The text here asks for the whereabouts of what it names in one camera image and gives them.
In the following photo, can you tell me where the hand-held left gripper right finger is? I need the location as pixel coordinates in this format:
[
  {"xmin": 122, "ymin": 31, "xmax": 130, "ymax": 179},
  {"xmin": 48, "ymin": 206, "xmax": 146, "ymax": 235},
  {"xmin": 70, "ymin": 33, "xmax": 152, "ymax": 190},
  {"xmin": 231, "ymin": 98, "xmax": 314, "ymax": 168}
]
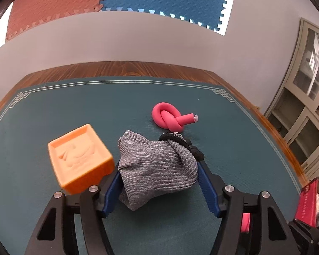
[{"xmin": 197, "ymin": 161, "xmax": 301, "ymax": 255}]

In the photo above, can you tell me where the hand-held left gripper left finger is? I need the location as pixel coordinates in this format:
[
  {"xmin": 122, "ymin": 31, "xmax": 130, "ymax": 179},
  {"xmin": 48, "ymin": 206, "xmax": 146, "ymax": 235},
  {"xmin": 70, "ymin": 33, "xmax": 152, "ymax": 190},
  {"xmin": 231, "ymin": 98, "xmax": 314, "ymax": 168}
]
[{"xmin": 24, "ymin": 160, "xmax": 123, "ymax": 255}]

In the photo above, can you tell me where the grey knit pouch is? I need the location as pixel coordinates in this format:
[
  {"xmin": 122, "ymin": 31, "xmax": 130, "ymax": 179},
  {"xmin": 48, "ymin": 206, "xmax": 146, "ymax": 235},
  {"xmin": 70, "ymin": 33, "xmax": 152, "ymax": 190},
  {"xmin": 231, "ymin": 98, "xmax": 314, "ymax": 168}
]
[{"xmin": 118, "ymin": 130, "xmax": 200, "ymax": 211}]

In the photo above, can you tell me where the red box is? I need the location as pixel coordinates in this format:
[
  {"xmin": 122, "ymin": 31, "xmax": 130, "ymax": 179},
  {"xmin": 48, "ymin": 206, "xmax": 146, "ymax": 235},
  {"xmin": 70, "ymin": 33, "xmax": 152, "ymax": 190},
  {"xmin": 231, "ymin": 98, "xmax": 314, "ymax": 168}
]
[{"xmin": 295, "ymin": 179, "xmax": 319, "ymax": 229}]

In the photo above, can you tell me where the orange square embossed block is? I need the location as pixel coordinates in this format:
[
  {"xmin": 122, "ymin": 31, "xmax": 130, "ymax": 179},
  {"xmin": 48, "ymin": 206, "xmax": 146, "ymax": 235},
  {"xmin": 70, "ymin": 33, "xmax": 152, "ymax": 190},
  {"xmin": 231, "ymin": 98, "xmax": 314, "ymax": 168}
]
[{"xmin": 47, "ymin": 123, "xmax": 115, "ymax": 195}]

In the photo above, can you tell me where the pink foam piece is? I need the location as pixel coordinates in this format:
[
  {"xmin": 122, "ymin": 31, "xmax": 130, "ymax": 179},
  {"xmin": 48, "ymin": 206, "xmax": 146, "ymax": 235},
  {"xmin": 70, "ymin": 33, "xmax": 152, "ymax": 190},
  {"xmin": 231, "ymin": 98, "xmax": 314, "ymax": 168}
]
[{"xmin": 241, "ymin": 213, "xmax": 252, "ymax": 234}]

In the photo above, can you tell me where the pink knotted foam tube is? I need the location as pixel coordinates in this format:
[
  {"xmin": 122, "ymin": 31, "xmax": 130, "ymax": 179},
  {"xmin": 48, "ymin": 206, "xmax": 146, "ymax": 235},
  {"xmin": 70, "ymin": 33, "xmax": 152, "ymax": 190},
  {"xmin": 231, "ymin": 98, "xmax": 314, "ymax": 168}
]
[{"xmin": 152, "ymin": 102, "xmax": 199, "ymax": 133}]

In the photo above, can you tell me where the dark green desk mat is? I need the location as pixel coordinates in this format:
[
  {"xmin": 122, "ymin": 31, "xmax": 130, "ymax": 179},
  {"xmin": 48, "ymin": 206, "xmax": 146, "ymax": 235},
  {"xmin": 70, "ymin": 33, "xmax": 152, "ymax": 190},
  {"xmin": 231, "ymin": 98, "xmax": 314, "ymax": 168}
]
[{"xmin": 0, "ymin": 76, "xmax": 303, "ymax": 255}]

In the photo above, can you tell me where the grey glass-door cabinet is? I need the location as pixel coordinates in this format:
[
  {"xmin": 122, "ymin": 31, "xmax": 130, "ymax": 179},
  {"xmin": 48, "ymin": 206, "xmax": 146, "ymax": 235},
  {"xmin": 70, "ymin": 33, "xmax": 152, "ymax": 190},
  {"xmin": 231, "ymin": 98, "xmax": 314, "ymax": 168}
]
[{"xmin": 263, "ymin": 18, "xmax": 319, "ymax": 181}]

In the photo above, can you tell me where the red foam puzzle mat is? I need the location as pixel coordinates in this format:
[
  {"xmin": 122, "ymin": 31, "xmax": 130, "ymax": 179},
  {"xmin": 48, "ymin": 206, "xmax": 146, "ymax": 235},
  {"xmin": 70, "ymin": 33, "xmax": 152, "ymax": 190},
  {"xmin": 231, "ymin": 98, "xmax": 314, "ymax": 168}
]
[{"xmin": 6, "ymin": 0, "xmax": 109, "ymax": 41}]

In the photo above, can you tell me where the black braided cord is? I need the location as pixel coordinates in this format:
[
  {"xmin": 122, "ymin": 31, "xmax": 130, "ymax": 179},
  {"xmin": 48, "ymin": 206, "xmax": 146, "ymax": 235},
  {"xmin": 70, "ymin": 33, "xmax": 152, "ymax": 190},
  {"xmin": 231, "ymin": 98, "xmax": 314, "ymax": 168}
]
[{"xmin": 158, "ymin": 132, "xmax": 206, "ymax": 162}]

